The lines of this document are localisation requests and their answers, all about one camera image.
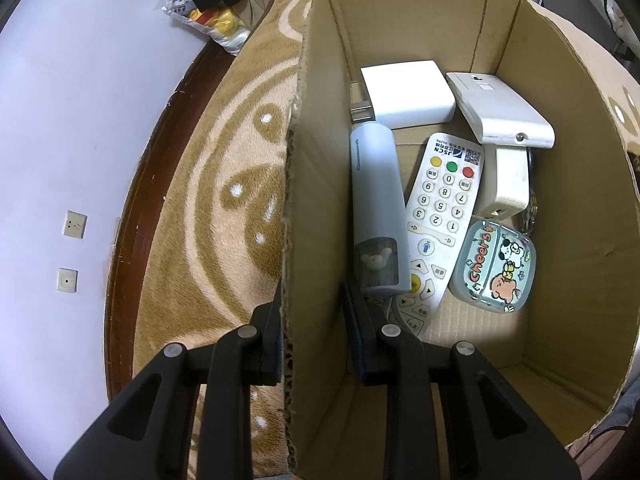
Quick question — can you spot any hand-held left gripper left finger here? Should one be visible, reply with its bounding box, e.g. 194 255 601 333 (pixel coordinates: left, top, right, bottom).
54 287 282 480

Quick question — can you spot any white remote control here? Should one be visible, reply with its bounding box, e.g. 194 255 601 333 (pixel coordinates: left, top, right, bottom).
394 132 487 337

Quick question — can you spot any grey cloth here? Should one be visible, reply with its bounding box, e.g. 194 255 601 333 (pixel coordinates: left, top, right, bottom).
565 385 640 461

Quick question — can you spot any white plastic bag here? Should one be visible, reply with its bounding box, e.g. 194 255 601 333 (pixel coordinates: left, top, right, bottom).
154 0 202 25

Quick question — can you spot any yellow red snack packet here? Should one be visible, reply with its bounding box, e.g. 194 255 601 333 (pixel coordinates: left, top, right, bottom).
189 5 252 57

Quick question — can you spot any printed cardboard box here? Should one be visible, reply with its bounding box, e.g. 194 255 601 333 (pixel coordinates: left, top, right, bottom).
281 0 640 480

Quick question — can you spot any translucent case with cartoon stickers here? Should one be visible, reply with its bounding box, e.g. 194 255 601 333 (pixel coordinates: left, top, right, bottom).
448 217 538 313

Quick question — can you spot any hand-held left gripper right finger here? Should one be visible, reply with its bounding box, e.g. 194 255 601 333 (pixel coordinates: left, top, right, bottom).
342 281 582 480

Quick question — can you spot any white square charger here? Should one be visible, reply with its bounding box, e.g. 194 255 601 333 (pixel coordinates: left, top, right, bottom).
351 60 457 130

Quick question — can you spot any white wall socket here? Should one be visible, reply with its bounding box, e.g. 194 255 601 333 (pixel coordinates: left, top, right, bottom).
55 267 79 294
62 210 88 239

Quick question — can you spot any white flat rectangular device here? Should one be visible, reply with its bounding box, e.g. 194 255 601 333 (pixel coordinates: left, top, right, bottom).
446 72 556 149

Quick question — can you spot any small white adapter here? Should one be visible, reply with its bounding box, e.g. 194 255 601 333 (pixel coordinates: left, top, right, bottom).
474 146 531 219

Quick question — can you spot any pale blue cylinder device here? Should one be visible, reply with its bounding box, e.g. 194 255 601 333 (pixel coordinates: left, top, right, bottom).
349 122 412 297

